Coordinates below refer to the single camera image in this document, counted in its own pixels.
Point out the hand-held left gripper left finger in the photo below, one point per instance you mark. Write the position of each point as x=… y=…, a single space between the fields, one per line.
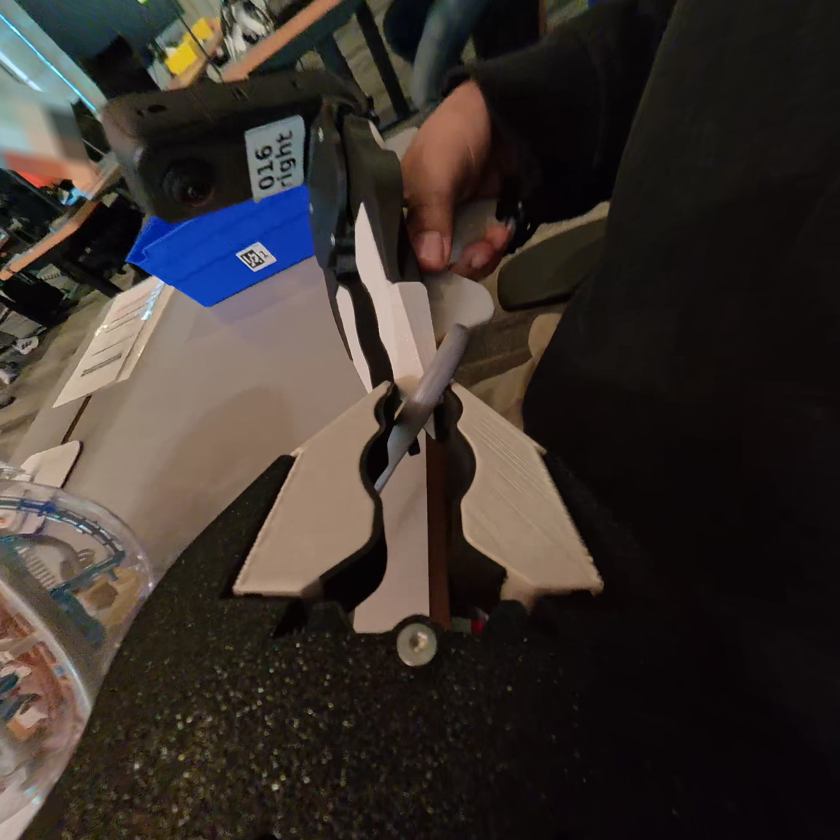
x=315 y=512

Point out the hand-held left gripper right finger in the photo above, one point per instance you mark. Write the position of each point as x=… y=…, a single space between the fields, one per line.
x=525 y=512

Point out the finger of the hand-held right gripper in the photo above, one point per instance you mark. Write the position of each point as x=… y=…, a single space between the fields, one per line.
x=358 y=334
x=400 y=315

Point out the grey orange scissors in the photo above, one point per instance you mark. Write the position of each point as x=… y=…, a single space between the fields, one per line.
x=430 y=387

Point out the clear plastic maze ball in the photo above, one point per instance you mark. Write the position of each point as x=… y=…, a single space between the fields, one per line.
x=59 y=623

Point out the person's right forearm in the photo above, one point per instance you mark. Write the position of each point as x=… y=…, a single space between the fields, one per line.
x=558 y=98

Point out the person's right hand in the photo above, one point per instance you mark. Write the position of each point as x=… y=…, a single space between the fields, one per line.
x=446 y=170

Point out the yellow box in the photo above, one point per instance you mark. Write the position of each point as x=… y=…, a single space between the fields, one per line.
x=190 y=49

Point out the wooden office desk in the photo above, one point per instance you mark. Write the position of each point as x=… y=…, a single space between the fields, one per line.
x=289 y=39

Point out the blue plastic bin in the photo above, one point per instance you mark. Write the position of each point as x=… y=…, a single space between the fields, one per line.
x=210 y=243

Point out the person's black jacket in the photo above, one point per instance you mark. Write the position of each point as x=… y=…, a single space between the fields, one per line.
x=722 y=394

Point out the laminated paper sheet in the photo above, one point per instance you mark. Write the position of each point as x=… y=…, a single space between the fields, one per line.
x=105 y=348

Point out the white monitor stand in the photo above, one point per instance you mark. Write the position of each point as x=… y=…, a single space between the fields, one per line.
x=52 y=463

